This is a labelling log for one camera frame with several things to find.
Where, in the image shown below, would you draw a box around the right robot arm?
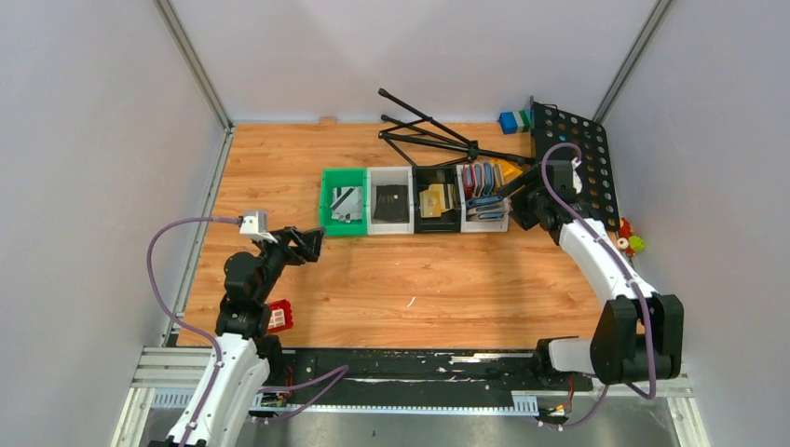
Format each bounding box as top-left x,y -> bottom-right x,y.
497,161 -> 684,385

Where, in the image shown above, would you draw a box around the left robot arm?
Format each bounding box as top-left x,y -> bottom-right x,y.
160,226 -> 326,446

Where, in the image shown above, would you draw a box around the white bin with card holders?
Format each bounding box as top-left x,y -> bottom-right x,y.
456,161 -> 511,233

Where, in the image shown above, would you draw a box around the silver cards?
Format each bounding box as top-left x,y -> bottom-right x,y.
330,186 -> 363,223

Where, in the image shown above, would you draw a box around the gold cards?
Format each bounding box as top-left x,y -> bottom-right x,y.
419,183 -> 456,219

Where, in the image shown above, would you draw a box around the black cards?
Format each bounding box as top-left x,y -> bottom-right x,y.
373,184 -> 409,224

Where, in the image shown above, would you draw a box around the white bin with black cards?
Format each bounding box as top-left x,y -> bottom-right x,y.
366,167 -> 415,236

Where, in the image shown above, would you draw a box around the yellow triangle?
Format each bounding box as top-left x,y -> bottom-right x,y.
491,159 -> 524,186

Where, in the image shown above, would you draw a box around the black perforated stand plate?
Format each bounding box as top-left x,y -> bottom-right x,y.
529,96 -> 621,233

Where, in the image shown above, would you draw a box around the green bin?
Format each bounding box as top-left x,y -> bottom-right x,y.
319,168 -> 369,237

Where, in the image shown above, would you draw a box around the blue green white blocks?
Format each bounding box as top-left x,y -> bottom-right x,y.
497,110 -> 533,135

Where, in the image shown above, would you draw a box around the red toy block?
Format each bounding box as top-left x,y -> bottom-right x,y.
267,300 -> 293,333

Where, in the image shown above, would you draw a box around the black music stand tripod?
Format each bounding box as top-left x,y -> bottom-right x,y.
377,88 -> 536,167

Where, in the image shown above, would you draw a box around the colourful small toy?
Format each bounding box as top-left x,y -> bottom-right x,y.
617,218 -> 646,258

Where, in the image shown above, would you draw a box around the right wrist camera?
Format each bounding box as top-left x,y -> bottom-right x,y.
570,157 -> 583,195

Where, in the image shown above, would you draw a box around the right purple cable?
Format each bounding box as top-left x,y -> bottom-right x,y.
533,142 -> 659,431

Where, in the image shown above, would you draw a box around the purple cable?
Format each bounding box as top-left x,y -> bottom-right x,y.
145,215 -> 350,447
533,142 -> 659,431

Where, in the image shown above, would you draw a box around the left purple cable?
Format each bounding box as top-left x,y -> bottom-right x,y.
145,215 -> 350,447

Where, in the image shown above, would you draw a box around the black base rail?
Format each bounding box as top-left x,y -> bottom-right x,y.
263,347 -> 593,408

